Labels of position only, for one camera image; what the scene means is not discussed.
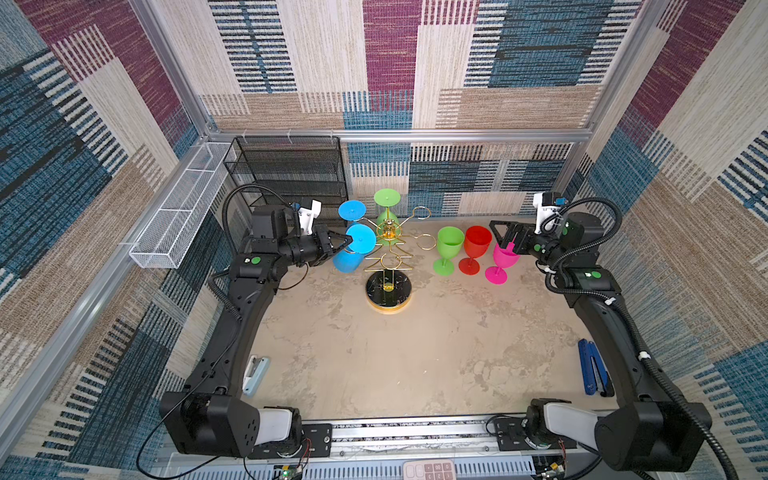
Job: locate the blue wine glass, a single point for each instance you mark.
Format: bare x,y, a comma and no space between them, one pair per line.
352,211
363,242

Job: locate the gold wine glass rack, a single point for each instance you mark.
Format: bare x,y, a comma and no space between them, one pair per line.
388,288

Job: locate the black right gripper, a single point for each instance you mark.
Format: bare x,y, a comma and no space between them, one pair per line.
525,230

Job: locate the red wine glass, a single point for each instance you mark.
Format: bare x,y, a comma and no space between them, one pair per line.
476,243

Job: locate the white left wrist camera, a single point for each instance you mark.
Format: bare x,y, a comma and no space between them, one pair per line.
307,216

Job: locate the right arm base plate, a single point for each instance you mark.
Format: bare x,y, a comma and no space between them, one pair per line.
509,434

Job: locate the white wire mesh basket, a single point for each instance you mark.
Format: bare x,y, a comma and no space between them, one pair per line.
165,241

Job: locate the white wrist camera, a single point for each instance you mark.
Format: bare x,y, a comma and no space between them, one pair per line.
307,216
547,206

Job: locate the pink keypad device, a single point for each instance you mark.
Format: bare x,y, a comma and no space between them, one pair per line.
434,469

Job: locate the green wine glass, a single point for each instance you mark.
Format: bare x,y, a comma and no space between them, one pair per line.
450,241
387,198

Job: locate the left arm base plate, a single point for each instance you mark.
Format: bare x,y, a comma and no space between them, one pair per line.
315,442

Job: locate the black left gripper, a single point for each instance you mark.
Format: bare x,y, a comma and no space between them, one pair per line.
321,239

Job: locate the light blue flat device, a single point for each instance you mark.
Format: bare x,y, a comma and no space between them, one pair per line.
255,371

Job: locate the pink wine glass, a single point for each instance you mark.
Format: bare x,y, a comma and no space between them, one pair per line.
504,258

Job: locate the blue clip tool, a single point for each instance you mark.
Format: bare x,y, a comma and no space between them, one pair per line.
596,379

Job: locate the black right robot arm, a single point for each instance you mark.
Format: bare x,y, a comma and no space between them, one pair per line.
654,428

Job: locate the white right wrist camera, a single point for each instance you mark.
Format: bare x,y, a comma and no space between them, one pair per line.
547,206

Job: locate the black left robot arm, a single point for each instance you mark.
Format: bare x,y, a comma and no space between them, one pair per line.
208,416

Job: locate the black wire shelf rack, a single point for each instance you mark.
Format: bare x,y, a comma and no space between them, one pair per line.
297,168

